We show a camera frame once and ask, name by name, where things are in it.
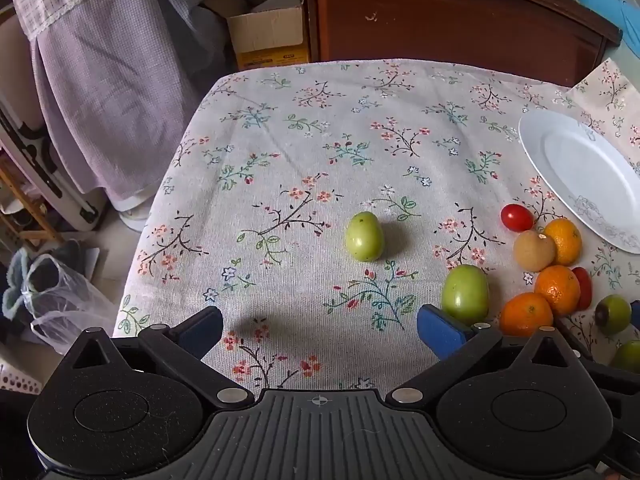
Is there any tan round fruit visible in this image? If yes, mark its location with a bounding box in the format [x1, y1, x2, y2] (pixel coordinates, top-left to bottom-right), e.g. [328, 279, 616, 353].
[514, 230, 557, 271]

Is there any orange mandarin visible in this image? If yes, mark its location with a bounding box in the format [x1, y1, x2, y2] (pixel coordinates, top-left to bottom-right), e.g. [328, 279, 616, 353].
[499, 292, 555, 337]
[534, 265, 581, 317]
[543, 218, 583, 267]

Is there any purple checked cloth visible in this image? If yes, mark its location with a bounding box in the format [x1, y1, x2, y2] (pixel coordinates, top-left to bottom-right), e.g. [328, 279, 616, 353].
[30, 0, 221, 213]

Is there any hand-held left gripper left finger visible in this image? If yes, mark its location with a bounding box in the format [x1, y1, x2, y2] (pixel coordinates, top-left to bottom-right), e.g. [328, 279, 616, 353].
[65, 305, 256, 408]

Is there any brown wooden cabinet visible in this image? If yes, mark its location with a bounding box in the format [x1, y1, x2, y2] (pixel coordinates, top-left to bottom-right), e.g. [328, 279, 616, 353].
[285, 0, 623, 88]

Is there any cardboard box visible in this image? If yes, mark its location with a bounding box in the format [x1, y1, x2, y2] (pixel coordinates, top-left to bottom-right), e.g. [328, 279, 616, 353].
[200, 0, 311, 72]

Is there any white round base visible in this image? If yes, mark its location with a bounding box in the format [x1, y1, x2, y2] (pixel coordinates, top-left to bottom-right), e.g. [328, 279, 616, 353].
[117, 199, 151, 233]

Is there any floral tablecloth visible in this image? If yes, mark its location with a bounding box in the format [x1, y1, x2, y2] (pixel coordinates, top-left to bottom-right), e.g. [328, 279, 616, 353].
[112, 57, 640, 391]

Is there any green plum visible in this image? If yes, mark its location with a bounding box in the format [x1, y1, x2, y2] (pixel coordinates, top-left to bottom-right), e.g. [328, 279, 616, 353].
[611, 340, 640, 374]
[440, 264, 490, 324]
[594, 295, 632, 337]
[344, 211, 385, 262]

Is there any grey blue cloth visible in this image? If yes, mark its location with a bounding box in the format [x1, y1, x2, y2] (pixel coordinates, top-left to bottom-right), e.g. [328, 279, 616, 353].
[150, 0, 236, 76]

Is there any white plate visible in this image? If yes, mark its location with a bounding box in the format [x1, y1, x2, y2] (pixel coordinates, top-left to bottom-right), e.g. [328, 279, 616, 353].
[518, 110, 640, 255]

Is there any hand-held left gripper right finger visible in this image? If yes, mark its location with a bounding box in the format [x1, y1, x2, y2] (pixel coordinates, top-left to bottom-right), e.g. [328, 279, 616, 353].
[385, 304, 583, 408]

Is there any grey green bed sheet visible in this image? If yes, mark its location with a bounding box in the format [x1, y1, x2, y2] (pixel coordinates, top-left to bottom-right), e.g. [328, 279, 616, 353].
[600, 40, 640, 78]

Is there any white black folded stand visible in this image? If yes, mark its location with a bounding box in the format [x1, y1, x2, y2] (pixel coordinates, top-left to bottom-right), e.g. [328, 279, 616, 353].
[0, 20, 101, 233]

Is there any red cherry tomato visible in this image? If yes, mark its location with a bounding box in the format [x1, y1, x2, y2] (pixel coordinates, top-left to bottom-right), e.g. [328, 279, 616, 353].
[501, 203, 535, 232]
[571, 266, 594, 311]

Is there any wooden stool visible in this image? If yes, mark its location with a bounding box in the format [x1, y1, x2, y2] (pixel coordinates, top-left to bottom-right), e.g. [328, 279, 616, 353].
[0, 157, 63, 248]

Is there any white plastic basket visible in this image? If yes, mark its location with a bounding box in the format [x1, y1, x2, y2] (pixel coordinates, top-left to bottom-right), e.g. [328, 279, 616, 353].
[0, 360, 43, 392]

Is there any teal fuzzy cloth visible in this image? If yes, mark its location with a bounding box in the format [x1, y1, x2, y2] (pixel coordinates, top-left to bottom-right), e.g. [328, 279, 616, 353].
[2, 247, 36, 318]

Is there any clear plastic bag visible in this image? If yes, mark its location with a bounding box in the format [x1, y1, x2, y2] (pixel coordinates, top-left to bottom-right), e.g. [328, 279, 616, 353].
[20, 254, 121, 356]

